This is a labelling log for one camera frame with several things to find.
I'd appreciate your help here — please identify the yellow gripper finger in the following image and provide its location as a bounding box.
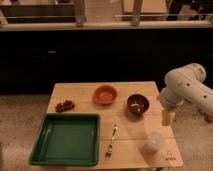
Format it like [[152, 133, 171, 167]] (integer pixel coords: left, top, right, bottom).
[[162, 110, 175, 126]]

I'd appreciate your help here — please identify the dark brown bowl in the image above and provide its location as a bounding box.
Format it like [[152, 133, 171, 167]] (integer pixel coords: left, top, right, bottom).
[[127, 94, 149, 116]]

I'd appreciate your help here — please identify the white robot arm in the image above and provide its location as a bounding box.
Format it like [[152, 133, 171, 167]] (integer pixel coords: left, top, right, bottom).
[[158, 63, 213, 126]]

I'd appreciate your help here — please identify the green plastic tray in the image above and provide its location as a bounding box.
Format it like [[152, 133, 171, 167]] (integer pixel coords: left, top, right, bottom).
[[29, 114, 100, 167]]

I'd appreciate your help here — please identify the white plastic cup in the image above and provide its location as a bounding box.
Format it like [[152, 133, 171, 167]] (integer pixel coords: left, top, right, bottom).
[[145, 132, 165, 153]]

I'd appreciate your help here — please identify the wooden table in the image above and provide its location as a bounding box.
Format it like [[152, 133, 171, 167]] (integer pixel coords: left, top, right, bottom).
[[47, 82, 183, 171]]

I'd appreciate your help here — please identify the silver fork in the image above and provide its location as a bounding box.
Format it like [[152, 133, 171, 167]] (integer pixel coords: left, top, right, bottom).
[[105, 124, 118, 157]]

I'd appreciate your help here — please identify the orange bowl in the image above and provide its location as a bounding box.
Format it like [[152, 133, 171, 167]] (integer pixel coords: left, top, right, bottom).
[[93, 85, 117, 105]]

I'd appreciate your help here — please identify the bunch of dark grapes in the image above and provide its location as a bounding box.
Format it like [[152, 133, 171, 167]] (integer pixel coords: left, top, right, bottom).
[[55, 100, 75, 113]]

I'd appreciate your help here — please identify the black cabinet front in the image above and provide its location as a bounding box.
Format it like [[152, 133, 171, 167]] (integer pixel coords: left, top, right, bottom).
[[0, 29, 213, 94]]

